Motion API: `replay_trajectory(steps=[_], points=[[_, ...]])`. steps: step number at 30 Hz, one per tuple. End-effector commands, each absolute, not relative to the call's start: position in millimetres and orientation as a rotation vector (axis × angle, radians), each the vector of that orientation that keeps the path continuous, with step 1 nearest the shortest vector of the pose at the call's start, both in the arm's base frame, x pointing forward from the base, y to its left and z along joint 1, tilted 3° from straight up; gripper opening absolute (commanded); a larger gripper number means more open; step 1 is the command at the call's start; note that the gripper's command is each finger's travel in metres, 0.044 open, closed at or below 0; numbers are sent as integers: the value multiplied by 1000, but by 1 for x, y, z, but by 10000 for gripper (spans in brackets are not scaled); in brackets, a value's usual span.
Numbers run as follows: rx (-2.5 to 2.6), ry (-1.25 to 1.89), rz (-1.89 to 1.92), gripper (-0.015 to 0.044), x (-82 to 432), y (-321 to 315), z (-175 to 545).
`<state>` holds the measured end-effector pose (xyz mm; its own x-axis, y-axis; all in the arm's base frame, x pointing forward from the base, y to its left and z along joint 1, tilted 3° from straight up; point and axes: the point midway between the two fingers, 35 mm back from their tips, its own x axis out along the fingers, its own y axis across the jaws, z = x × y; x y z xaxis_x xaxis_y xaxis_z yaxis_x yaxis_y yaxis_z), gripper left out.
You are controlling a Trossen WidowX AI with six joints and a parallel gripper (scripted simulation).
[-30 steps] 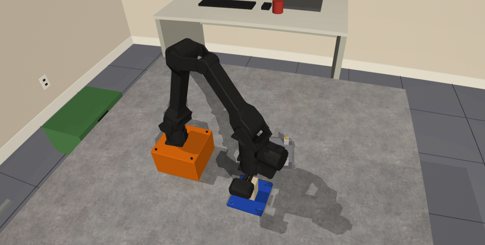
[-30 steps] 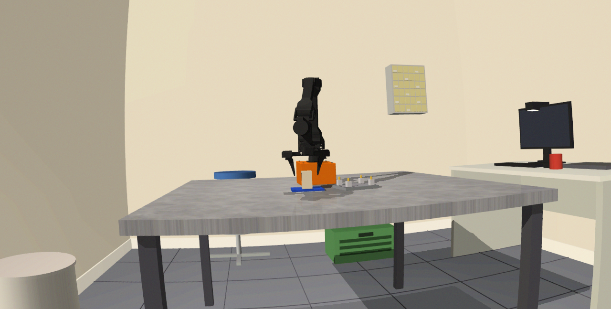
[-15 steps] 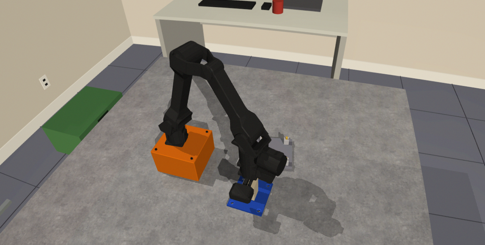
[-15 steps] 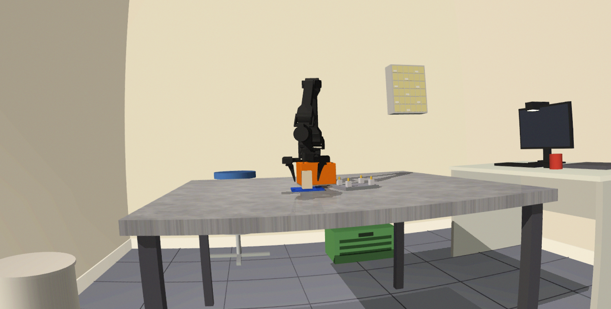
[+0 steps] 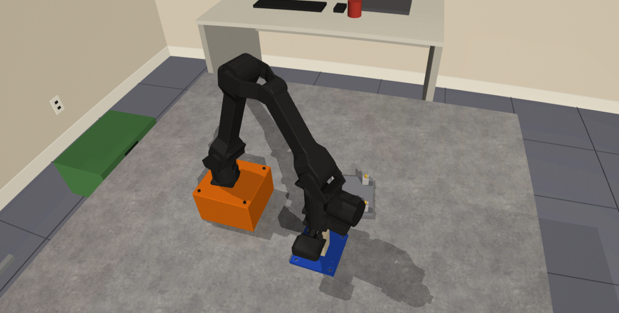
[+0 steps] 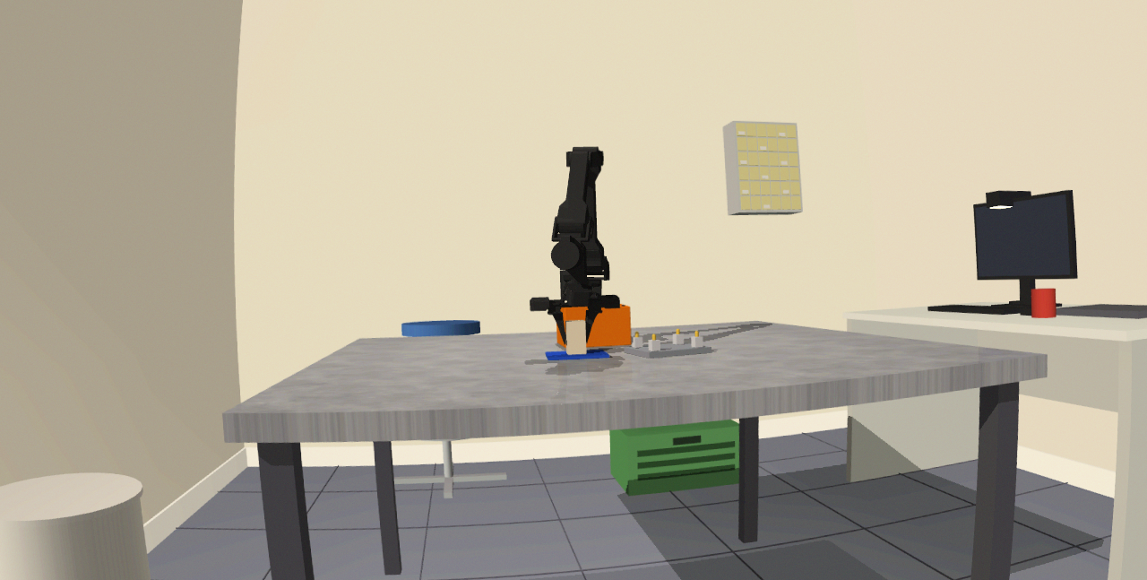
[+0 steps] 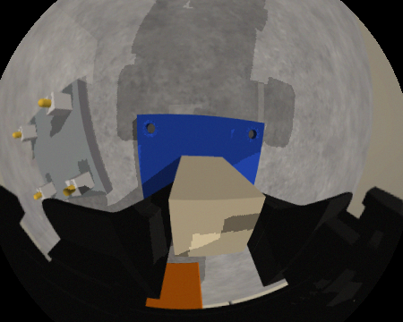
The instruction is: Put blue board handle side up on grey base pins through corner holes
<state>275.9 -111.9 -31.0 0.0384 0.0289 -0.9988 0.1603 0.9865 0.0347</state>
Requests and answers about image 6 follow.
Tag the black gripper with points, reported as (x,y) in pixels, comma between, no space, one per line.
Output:
(554,305)

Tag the blue plate with beige square handle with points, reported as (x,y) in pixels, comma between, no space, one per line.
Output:
(575,332)

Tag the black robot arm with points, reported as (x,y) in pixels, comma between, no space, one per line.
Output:
(578,247)

